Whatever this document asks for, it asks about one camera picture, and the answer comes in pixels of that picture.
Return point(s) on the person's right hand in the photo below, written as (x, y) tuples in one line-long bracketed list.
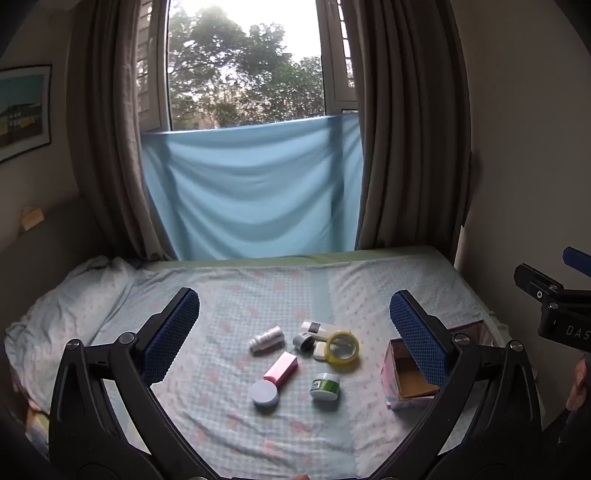
[(578, 383)]

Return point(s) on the green trees outside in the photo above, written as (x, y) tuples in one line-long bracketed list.
[(240, 78)]

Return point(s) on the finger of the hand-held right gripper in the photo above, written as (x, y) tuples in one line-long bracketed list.
[(578, 261), (535, 281)]

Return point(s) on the white tube with black label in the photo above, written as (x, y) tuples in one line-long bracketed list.
[(316, 328)]

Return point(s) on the patterned cardboard box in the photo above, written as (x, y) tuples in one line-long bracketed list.
[(408, 385)]

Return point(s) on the brown curtain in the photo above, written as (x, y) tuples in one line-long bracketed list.
[(406, 129), (111, 129)]

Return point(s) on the yellow sticky note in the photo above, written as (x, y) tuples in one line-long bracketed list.
[(32, 217)]

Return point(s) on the framed wall picture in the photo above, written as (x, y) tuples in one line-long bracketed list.
[(21, 110)]

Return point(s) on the small dark grey jar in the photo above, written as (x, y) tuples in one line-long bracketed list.
[(303, 344)]

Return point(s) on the clear packing tape roll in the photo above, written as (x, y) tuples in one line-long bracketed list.
[(342, 349)]

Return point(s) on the window with white frame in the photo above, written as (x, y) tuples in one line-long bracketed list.
[(244, 60)]

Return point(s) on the light blue hanging cloth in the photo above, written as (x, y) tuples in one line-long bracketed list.
[(249, 184)]

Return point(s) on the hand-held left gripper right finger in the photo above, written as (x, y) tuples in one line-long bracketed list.
[(418, 332)]

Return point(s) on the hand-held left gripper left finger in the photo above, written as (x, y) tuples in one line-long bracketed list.
[(171, 332)]

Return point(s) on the small white case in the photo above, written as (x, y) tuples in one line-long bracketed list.
[(319, 353)]

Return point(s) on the red rectangular carton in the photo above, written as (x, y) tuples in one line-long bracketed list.
[(280, 368)]

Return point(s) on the green labelled cream jar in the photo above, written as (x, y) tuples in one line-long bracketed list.
[(325, 387)]

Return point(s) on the round jar with grey lid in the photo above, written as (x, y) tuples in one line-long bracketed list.
[(264, 393)]

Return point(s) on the white plastic bottle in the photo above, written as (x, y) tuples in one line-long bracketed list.
[(266, 340)]

